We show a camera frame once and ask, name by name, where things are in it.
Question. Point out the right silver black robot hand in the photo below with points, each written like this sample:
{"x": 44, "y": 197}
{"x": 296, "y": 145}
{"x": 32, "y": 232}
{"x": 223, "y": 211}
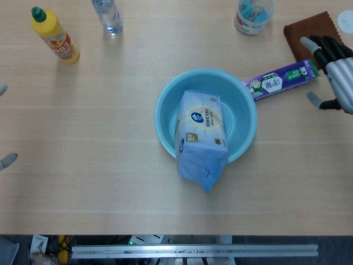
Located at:
{"x": 342, "y": 77}

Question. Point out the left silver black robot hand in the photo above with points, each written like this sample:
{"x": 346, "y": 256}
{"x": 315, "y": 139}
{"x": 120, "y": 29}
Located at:
{"x": 7, "y": 160}

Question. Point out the purple toothpaste box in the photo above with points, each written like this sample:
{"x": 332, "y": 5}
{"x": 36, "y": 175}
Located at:
{"x": 275, "y": 82}

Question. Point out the blue white tissue pack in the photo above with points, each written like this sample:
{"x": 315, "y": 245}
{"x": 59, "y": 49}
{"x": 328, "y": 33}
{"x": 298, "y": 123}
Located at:
{"x": 201, "y": 132}

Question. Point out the brown folded cloth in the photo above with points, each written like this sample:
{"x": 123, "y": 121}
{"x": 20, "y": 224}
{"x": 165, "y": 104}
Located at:
{"x": 309, "y": 27}

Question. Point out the clear jar of binder clips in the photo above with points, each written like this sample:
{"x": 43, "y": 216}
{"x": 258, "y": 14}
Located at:
{"x": 253, "y": 16}

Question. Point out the light blue plastic basin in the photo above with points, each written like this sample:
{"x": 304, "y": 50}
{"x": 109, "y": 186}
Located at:
{"x": 209, "y": 82}

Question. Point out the yellow detergent bottle green cap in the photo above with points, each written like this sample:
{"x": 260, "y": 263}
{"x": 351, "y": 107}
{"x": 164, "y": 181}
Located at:
{"x": 55, "y": 36}

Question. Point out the clear plastic water bottle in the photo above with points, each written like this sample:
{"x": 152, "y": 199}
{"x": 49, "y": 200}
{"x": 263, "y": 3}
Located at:
{"x": 110, "y": 16}

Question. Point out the aluminium profile rail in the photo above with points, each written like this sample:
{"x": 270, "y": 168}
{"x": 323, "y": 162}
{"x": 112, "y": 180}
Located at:
{"x": 193, "y": 251}

